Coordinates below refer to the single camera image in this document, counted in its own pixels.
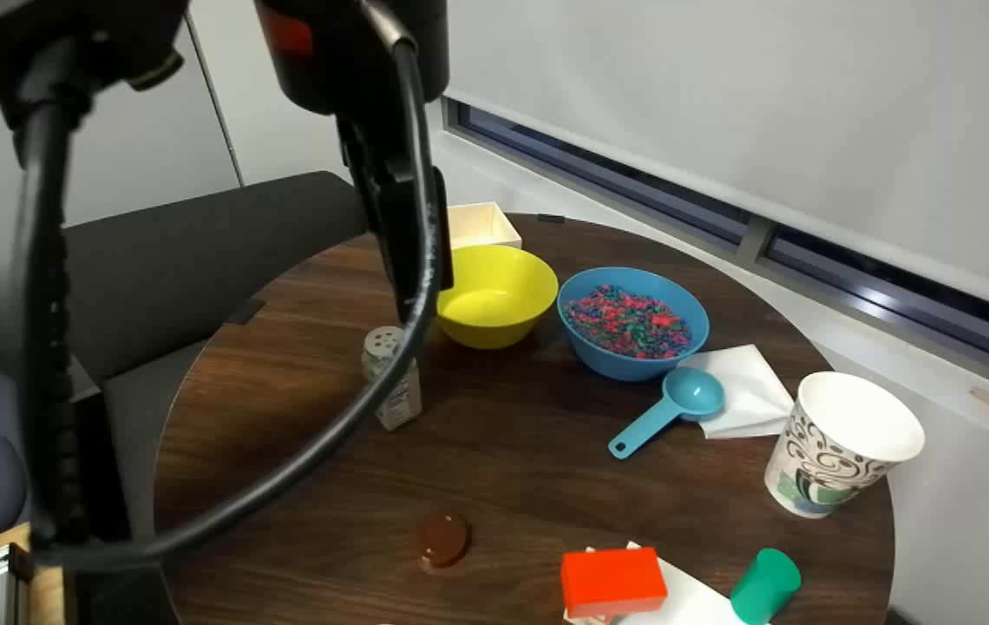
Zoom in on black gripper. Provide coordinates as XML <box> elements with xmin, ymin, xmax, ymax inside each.
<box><xmin>254</xmin><ymin>0</ymin><xmax>459</xmax><ymax>330</ymax></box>

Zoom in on clear glass spice bottle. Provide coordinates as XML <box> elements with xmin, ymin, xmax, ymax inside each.
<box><xmin>358</xmin><ymin>323</ymin><xmax>426</xmax><ymax>435</ymax></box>

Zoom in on yellow plastic bowl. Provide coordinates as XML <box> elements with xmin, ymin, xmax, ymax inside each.
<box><xmin>435</xmin><ymin>243</ymin><xmax>561</xmax><ymax>355</ymax></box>

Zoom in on grey upholstered armchair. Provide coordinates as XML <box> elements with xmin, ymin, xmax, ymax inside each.
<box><xmin>0</xmin><ymin>170</ymin><xmax>370</xmax><ymax>547</ymax></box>

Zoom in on colourful beads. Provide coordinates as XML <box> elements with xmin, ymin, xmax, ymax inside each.
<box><xmin>564</xmin><ymin>280</ymin><xmax>698</xmax><ymax>362</ymax></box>

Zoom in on blue plastic bowl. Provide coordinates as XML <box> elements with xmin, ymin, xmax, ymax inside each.
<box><xmin>556</xmin><ymin>265</ymin><xmax>713</xmax><ymax>384</ymax></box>

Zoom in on teal measuring scoop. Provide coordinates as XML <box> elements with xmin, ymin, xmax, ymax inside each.
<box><xmin>602</xmin><ymin>365</ymin><xmax>727</xmax><ymax>464</ymax></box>

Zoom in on white roller blind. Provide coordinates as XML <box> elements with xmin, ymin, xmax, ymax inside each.
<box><xmin>442</xmin><ymin>0</ymin><xmax>989</xmax><ymax>305</ymax></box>

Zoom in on white folded napkin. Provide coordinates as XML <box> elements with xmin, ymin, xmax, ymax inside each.
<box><xmin>695</xmin><ymin>341</ymin><xmax>799</xmax><ymax>445</ymax></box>

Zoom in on orange rectangular block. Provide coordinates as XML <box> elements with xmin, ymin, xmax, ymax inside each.
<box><xmin>558</xmin><ymin>546</ymin><xmax>674</xmax><ymax>620</ymax></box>

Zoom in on white paper sheet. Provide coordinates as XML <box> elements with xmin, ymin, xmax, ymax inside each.
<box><xmin>564</xmin><ymin>539</ymin><xmax>750</xmax><ymax>625</ymax></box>

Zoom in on printed white paper cup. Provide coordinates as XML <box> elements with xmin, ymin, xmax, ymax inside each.
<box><xmin>761</xmin><ymin>367</ymin><xmax>929</xmax><ymax>521</ymax></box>

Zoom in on green plastic cup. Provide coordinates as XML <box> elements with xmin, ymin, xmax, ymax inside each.
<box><xmin>727</xmin><ymin>546</ymin><xmax>806</xmax><ymax>625</ymax></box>

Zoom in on light wooden crate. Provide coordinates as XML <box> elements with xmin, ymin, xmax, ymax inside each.
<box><xmin>0</xmin><ymin>518</ymin><xmax>69</xmax><ymax>625</ymax></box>

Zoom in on thin black cable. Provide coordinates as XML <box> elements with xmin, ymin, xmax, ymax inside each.
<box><xmin>26</xmin><ymin>0</ymin><xmax>447</xmax><ymax>575</ymax></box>

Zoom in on thick black corrugated cable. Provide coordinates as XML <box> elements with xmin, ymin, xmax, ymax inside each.
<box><xmin>8</xmin><ymin>46</ymin><xmax>97</xmax><ymax>551</ymax></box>

